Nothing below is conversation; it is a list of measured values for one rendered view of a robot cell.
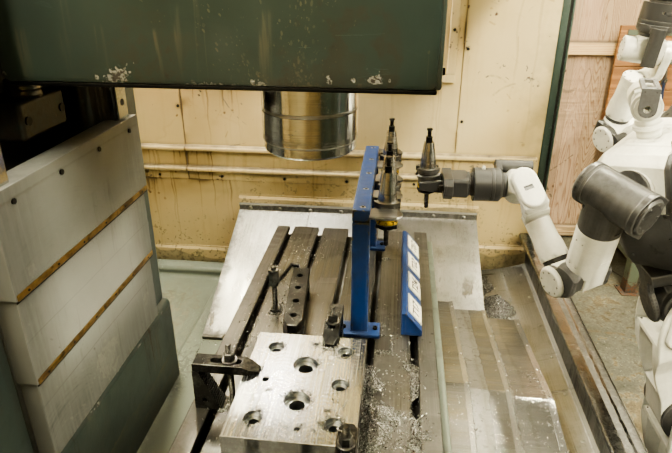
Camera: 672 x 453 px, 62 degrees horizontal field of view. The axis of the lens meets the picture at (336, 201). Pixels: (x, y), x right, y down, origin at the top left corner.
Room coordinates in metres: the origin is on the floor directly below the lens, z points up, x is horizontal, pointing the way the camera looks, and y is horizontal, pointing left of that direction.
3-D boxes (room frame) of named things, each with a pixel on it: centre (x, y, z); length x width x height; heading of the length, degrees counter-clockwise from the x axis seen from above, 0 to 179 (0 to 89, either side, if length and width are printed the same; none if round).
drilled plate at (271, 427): (0.84, 0.07, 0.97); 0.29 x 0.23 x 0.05; 174
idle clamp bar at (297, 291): (1.19, 0.10, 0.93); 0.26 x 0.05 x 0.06; 179
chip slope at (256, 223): (1.56, -0.03, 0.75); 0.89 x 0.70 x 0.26; 84
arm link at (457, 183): (1.37, -0.34, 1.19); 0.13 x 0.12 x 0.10; 174
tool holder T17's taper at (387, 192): (1.17, -0.12, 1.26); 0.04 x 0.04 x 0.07
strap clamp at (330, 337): (1.01, 0.01, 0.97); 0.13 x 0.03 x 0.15; 174
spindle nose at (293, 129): (0.92, 0.04, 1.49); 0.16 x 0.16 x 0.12
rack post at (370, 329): (1.12, -0.06, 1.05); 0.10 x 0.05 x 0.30; 84
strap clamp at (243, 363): (0.88, 0.21, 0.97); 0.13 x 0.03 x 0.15; 84
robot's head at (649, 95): (1.20, -0.67, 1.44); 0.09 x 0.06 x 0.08; 158
